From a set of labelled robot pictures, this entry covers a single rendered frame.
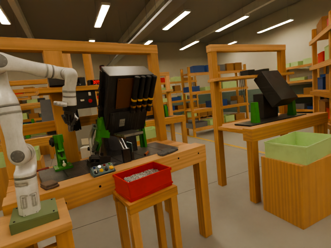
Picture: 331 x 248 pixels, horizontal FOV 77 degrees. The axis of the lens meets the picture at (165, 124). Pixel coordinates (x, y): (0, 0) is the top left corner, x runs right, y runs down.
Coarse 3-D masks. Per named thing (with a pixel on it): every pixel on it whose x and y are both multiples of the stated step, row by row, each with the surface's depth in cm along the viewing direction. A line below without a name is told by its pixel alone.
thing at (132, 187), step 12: (132, 168) 141; (144, 168) 147; (156, 168) 148; (168, 168) 134; (120, 180) 125; (132, 180) 130; (144, 180) 124; (156, 180) 129; (168, 180) 135; (120, 192) 128; (132, 192) 119; (144, 192) 124
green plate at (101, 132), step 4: (100, 120) 163; (100, 124) 162; (100, 128) 161; (104, 128) 164; (96, 132) 169; (100, 132) 161; (104, 132) 164; (108, 132) 166; (96, 136) 168; (100, 136) 161; (104, 136) 164; (108, 136) 166; (96, 140) 167
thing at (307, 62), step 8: (288, 64) 876; (296, 64) 843; (304, 64) 813; (288, 80) 924; (296, 80) 857; (304, 80) 817; (304, 88) 832; (312, 88) 808; (304, 96) 827; (312, 96) 801; (296, 104) 872; (304, 104) 843
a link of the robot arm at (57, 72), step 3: (54, 66) 108; (57, 66) 113; (54, 69) 107; (57, 69) 108; (60, 69) 114; (63, 69) 114; (54, 72) 107; (57, 72) 108; (60, 72) 114; (54, 75) 108; (57, 75) 109; (60, 75) 115; (54, 78) 110; (57, 78) 114; (60, 78) 116; (63, 78) 115
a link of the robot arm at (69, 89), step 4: (68, 68) 112; (72, 68) 113; (64, 72) 112; (68, 72) 111; (72, 72) 112; (76, 72) 115; (64, 76) 112; (68, 76) 112; (72, 76) 113; (76, 76) 115; (68, 80) 113; (72, 80) 114; (76, 80) 116; (68, 84) 114; (72, 84) 115; (76, 84) 118; (64, 88) 115; (68, 88) 114; (72, 88) 116; (64, 92) 115; (68, 92) 115; (72, 92) 116
